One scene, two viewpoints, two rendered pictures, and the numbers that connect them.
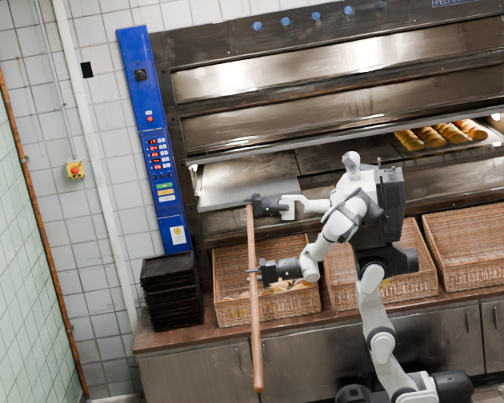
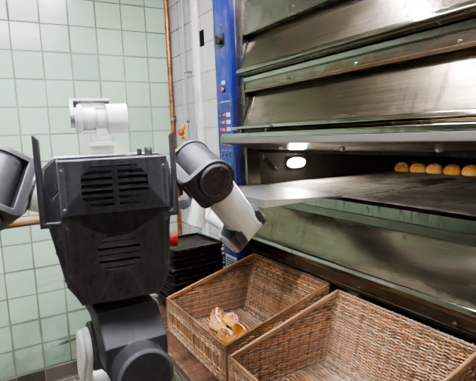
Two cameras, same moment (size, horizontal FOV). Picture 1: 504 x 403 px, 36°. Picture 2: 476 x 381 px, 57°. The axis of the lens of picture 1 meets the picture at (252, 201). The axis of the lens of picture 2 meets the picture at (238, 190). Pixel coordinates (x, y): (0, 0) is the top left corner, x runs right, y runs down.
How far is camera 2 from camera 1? 3.49 m
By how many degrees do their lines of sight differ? 58
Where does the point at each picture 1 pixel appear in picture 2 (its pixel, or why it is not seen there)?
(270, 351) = not seen: outside the picture
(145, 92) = (222, 60)
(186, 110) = (249, 84)
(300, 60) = (352, 11)
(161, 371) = not seen: hidden behind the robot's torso
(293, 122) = (330, 111)
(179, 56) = (251, 18)
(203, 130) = (259, 109)
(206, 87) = (262, 55)
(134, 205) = not seen: hidden behind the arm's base
